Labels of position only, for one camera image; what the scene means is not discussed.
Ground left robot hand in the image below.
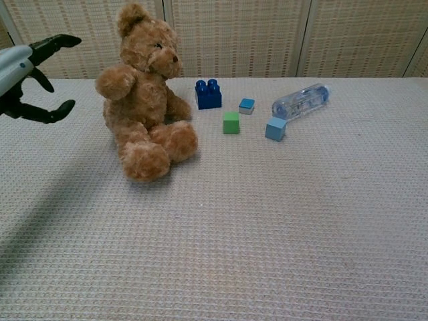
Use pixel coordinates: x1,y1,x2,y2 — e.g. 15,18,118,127
0,33,83,125

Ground brown teddy bear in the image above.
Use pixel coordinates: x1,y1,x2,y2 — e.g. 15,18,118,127
95,2,199,183

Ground dark blue building brick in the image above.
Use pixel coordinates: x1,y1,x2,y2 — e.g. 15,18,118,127
195,78,223,111

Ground green cube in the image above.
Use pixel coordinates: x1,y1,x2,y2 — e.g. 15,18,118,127
223,112,241,135

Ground blue and white cube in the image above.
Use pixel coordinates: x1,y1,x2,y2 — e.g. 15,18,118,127
238,98,256,116

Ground beige woven tablecloth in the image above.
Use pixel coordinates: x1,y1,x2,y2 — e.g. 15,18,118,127
0,76,428,321

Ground bamboo folding screen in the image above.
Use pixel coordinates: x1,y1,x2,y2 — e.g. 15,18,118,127
0,0,428,80

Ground light blue cube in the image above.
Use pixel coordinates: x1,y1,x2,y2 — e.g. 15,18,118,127
265,116,288,142

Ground clear plastic water bottle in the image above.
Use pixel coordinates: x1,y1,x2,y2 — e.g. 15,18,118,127
271,83,332,122

